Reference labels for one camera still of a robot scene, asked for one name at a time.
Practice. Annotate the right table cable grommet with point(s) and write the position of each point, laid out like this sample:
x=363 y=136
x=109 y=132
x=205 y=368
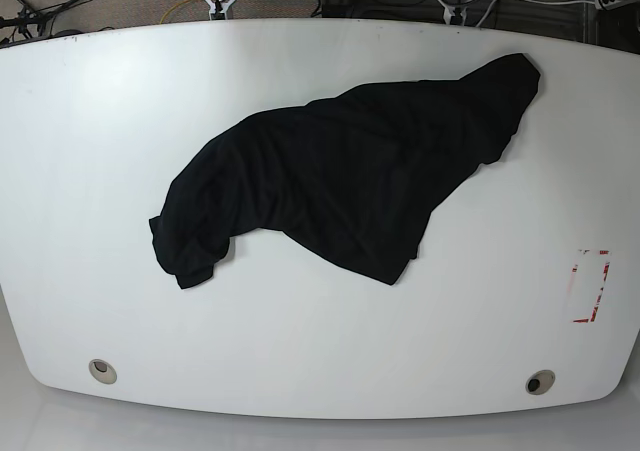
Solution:
x=540 y=382

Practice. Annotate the black T-shirt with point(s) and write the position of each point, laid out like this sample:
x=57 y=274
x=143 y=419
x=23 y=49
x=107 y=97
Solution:
x=353 y=179

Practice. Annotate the table cable grommet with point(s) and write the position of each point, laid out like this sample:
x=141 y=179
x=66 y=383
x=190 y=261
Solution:
x=540 y=382
x=102 y=371

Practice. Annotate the black tripod stand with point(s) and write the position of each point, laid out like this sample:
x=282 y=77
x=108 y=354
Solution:
x=32 y=22

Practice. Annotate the red tape rectangle marking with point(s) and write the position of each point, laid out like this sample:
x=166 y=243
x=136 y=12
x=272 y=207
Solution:
x=587 y=283

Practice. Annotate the left table cable grommet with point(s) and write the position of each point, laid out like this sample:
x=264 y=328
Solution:
x=102 y=371

